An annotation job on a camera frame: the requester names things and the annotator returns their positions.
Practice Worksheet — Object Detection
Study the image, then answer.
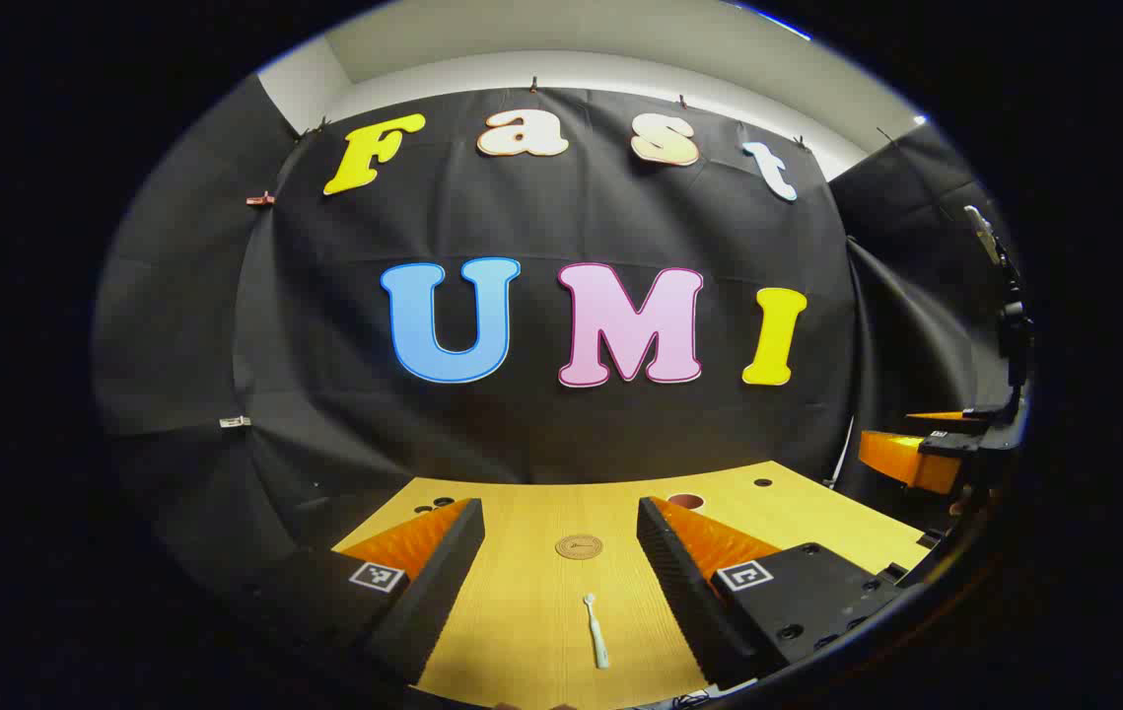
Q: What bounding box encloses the black backdrop cloth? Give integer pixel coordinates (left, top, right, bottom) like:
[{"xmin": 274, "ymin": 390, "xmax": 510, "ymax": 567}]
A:
[{"xmin": 93, "ymin": 74, "xmax": 1025, "ymax": 593}]

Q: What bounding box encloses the pale green toothbrush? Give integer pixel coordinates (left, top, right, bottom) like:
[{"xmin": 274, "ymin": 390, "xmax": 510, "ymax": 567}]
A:
[{"xmin": 583, "ymin": 593, "xmax": 611, "ymax": 671}]

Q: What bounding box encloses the wooden desktop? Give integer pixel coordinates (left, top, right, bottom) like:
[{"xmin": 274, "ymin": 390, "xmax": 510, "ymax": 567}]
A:
[{"xmin": 332, "ymin": 461, "xmax": 935, "ymax": 710}]

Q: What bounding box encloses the white strip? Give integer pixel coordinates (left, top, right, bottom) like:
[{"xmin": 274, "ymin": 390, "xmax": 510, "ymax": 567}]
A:
[{"xmin": 830, "ymin": 414, "xmax": 859, "ymax": 490}]

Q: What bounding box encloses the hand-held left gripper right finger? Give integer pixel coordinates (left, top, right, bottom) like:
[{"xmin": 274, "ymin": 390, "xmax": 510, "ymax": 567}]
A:
[{"xmin": 636, "ymin": 496, "xmax": 909, "ymax": 689}]

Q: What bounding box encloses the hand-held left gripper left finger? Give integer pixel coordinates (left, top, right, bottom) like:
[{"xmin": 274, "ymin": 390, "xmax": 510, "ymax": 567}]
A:
[{"xmin": 246, "ymin": 498, "xmax": 486, "ymax": 686}]

